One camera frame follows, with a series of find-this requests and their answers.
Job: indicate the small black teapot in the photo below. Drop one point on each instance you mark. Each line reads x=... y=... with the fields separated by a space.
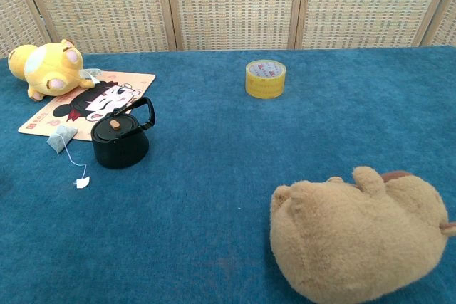
x=121 y=152

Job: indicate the cartoon print mouse pad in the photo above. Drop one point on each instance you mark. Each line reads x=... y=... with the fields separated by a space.
x=107 y=103

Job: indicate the brown capybara plush toy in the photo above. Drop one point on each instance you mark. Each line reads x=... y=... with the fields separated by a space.
x=349 y=240

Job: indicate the woven folding screen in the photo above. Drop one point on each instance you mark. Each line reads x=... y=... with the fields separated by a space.
x=235 y=5

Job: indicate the blue carpet table cover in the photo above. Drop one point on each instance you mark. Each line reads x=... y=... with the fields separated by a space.
x=213 y=176

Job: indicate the yellow packing tape roll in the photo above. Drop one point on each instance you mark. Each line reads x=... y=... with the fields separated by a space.
x=265 y=87

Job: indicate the yellow plush toy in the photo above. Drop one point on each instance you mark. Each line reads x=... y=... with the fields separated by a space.
x=50 y=67

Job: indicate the black round lid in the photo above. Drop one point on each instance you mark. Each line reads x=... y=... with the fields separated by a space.
x=105 y=132

